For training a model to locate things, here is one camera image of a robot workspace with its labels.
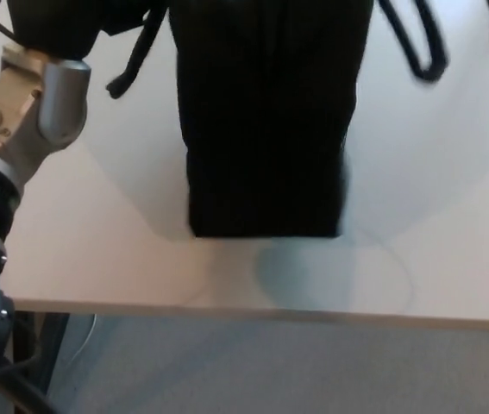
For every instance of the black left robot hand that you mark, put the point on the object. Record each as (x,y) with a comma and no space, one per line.
(58,26)

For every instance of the black fabric lunch bag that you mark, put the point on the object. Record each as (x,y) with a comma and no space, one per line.
(265,129)

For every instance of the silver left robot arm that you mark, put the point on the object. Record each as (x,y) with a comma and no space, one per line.
(20,116)

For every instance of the black table leg frame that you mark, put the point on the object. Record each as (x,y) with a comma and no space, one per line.
(41,349)

